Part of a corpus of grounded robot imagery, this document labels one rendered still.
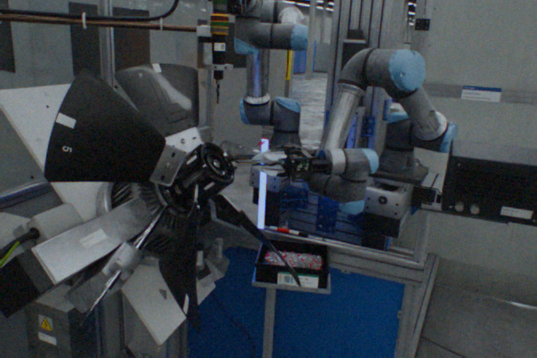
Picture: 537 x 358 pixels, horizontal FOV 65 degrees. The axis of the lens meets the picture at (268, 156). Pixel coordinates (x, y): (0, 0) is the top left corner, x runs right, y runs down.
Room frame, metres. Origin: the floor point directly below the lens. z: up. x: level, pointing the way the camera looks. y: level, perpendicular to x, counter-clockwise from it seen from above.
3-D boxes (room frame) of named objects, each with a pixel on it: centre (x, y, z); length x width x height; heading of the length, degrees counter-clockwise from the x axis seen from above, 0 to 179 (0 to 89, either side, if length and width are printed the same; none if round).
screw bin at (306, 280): (1.17, -0.09, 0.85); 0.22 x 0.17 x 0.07; 84
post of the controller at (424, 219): (1.21, -0.49, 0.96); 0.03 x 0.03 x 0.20; 70
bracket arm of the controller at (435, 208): (1.17, -0.58, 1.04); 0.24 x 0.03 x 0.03; 70
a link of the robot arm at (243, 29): (1.33, 0.07, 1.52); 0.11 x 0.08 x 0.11; 87
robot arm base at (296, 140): (1.86, -0.07, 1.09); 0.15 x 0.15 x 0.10
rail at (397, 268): (1.36, -0.08, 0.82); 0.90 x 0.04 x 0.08; 70
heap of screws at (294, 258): (1.17, -0.10, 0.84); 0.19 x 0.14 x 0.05; 84
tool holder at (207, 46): (1.05, 0.14, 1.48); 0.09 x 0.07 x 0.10; 105
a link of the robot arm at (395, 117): (1.63, -0.52, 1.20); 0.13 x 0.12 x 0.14; 45
